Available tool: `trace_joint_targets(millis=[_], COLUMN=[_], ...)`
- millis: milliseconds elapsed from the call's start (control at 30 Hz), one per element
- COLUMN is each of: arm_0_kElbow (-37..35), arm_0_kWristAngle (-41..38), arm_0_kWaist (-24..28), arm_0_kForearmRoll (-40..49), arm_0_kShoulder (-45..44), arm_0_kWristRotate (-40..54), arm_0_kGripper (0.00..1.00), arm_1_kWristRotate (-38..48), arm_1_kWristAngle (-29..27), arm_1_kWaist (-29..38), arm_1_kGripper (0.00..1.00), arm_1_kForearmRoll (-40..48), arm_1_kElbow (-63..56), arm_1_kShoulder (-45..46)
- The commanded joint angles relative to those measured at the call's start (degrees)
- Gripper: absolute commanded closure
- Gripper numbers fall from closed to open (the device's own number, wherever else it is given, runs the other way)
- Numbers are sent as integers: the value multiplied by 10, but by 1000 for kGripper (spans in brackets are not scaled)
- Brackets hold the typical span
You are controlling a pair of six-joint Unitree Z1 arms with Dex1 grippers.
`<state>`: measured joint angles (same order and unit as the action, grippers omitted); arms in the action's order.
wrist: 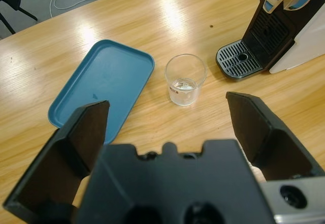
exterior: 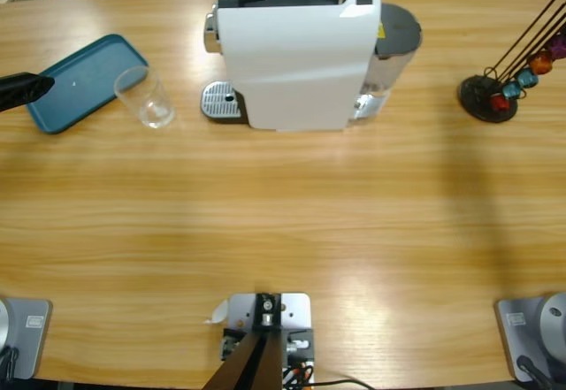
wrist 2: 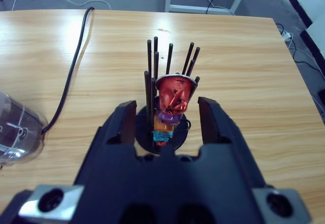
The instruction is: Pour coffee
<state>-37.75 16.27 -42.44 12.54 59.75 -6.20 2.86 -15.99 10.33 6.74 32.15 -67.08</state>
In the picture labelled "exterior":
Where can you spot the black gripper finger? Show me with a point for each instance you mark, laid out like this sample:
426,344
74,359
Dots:
22,89

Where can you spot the white capsule coffee machine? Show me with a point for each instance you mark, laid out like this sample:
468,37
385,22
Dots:
292,63

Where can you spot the yellow warning sticker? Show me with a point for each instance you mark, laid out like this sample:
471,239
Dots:
380,32

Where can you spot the black capsule holder with rods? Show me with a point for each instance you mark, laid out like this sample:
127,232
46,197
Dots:
475,94

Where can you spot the purple coffee capsule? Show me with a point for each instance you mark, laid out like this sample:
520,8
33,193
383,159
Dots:
558,46

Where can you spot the orange coffee capsule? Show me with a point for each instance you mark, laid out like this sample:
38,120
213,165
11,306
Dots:
541,61

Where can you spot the white tape piece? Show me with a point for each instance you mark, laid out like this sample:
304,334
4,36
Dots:
219,312

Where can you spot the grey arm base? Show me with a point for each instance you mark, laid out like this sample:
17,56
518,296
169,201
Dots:
522,337
31,341

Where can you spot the clear water tank dark lid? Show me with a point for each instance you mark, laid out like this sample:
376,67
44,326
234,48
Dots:
398,27

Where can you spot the clear drinking glass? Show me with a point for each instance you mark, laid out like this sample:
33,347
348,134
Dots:
152,111

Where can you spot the dark camera post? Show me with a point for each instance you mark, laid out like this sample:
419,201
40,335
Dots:
252,363

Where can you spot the teal rectangular serving tray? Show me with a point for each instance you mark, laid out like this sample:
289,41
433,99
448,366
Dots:
88,71

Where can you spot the white mount block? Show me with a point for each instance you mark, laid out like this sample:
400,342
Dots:
296,310

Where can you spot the blue coffee capsule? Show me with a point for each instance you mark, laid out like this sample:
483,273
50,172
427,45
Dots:
511,90
527,78

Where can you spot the red coffee capsule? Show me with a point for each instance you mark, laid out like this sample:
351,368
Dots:
499,104

